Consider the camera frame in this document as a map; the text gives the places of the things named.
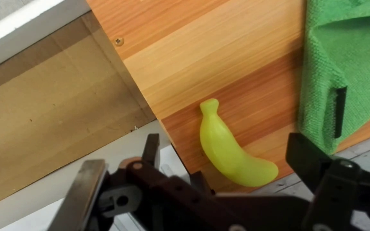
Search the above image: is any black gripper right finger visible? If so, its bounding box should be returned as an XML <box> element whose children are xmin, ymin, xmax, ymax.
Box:
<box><xmin>285</xmin><ymin>132</ymin><xmax>370</xmax><ymax>231</ymax></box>

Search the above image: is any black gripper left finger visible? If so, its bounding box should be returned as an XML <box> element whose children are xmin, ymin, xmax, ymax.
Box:
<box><xmin>48</xmin><ymin>132</ymin><xmax>238</xmax><ymax>231</ymax></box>

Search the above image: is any yellow toy banana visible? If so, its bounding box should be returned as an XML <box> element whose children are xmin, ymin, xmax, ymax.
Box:
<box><xmin>198</xmin><ymin>97</ymin><xmax>280</xmax><ymax>188</ymax></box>

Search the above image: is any black cloth tag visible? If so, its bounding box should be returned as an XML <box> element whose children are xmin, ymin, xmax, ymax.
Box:
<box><xmin>333</xmin><ymin>86</ymin><xmax>348</xmax><ymax>138</ymax></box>

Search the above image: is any green microfibre cloth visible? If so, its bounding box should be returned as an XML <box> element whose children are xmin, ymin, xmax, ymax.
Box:
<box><xmin>298</xmin><ymin>0</ymin><xmax>370</xmax><ymax>156</ymax></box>

